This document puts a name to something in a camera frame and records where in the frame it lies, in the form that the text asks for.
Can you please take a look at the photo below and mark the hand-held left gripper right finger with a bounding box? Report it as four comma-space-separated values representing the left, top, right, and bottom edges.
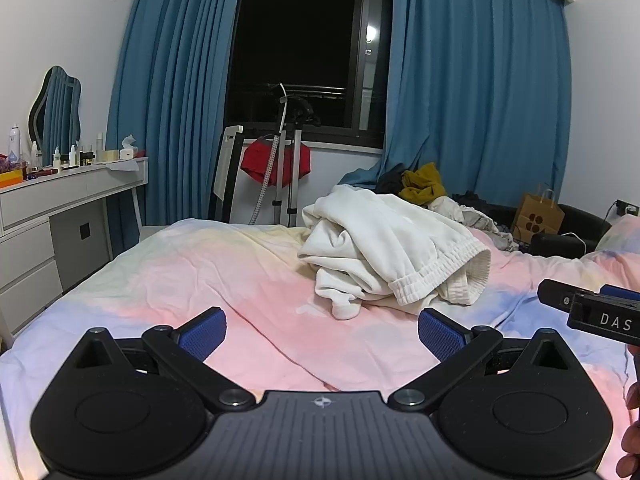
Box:
387, 307, 582, 412

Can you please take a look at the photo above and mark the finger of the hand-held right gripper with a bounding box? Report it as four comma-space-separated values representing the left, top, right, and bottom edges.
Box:
537, 279, 640, 312
567, 292, 640, 347

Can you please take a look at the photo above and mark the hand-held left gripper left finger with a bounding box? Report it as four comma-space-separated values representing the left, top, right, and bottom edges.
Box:
64, 306, 257, 414

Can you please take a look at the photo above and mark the white sweatshirt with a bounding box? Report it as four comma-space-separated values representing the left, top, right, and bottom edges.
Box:
297, 184, 493, 322

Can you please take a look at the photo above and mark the person's right hand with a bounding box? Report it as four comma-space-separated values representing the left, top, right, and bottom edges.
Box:
617, 380, 640, 479

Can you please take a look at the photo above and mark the black box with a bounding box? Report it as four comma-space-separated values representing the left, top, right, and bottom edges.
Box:
530, 232, 587, 257

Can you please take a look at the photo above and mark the pastel tie-dye bed blanket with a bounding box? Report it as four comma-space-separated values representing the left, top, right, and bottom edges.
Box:
0, 217, 640, 480

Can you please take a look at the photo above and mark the black armchair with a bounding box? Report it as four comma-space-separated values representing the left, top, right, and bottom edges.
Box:
556, 203, 614, 254

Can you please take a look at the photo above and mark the pastel pillow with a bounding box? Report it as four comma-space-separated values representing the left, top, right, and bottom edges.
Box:
594, 215, 640, 264

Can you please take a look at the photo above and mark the brown paper bag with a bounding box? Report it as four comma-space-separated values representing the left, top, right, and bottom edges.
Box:
512, 183, 566, 245

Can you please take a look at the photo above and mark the grey-white crumpled cloth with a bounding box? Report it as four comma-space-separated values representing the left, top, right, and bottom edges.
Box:
429, 195, 522, 254

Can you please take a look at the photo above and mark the mustard yellow garment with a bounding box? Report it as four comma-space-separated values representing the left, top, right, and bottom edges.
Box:
399, 162, 448, 206

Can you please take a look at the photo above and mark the dark garment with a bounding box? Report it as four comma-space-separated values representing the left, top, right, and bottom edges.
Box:
376, 162, 417, 196

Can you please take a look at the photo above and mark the white folding chair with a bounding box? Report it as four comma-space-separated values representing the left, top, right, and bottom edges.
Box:
212, 125, 246, 222

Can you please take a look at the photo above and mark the red garment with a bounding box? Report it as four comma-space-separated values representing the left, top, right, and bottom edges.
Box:
240, 139, 312, 187

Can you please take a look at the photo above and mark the garment steamer stand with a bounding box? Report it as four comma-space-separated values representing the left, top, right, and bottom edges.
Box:
257, 82, 322, 227

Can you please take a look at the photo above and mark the white dressing table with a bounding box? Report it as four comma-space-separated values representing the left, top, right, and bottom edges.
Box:
0, 156, 150, 347

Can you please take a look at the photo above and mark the blue curtain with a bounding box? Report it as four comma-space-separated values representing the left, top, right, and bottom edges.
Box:
339, 0, 574, 209
105, 0, 249, 226

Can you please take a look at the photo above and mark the cloud-shaped mirror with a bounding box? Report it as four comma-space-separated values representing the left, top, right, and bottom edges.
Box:
27, 65, 83, 169

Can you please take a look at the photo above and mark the white spray can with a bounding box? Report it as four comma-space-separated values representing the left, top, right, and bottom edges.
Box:
7, 123, 24, 164

